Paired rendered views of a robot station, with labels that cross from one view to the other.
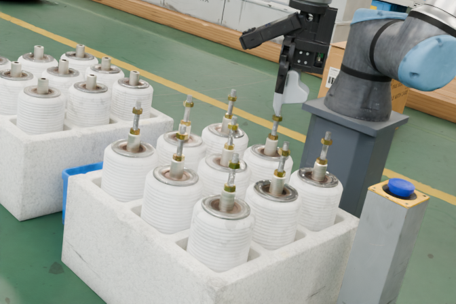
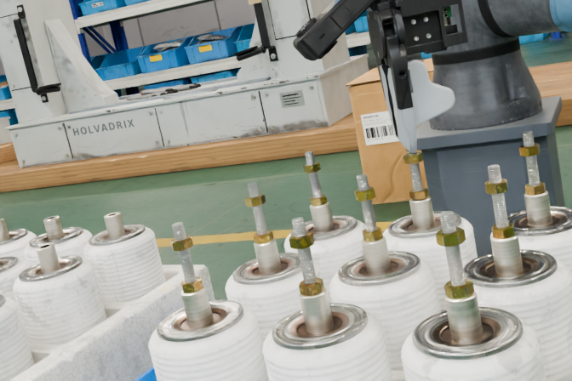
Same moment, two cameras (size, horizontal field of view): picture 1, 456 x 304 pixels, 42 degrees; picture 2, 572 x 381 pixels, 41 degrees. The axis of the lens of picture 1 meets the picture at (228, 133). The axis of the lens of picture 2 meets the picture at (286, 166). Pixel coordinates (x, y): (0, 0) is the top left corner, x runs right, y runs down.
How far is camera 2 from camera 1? 40 cm
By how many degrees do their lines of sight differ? 12
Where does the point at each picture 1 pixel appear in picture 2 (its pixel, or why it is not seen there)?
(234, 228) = (521, 362)
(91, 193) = not seen: outside the picture
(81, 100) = (46, 296)
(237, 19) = (183, 130)
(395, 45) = not seen: outside the picture
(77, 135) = (65, 359)
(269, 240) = (551, 364)
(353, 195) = not seen: hidden behind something
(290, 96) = (426, 106)
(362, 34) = not seen: outside the picture
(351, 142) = (514, 163)
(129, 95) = (120, 255)
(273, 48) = (250, 145)
